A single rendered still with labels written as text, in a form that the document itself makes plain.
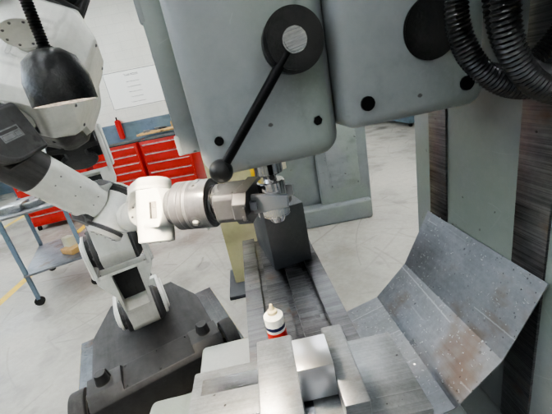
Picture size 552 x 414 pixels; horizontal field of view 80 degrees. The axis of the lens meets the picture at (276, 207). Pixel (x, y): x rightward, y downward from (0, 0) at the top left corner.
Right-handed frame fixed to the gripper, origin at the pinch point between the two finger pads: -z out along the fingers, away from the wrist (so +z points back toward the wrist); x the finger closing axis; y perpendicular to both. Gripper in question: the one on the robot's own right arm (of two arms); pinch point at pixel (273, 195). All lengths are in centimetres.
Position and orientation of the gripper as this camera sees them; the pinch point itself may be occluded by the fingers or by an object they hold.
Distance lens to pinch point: 55.8
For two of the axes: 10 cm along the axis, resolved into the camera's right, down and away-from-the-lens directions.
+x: 1.9, -3.8, 9.0
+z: -9.7, 0.9, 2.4
